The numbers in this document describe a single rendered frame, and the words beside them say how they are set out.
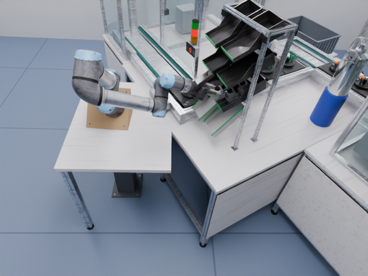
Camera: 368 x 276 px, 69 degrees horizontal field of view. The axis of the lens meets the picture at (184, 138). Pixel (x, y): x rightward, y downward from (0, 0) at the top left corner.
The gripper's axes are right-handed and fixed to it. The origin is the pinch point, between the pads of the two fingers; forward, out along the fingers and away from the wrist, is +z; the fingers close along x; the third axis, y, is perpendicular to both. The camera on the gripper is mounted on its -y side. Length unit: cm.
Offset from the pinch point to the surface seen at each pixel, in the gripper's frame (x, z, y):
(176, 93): -42, 5, 32
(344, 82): 10, 78, -33
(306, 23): -159, 209, -44
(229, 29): -14.3, -4.3, -28.8
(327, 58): -57, 146, -32
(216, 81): -14.8, 7.9, 1.8
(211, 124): -0.9, 11.6, 24.6
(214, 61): -14.9, -1.2, -9.9
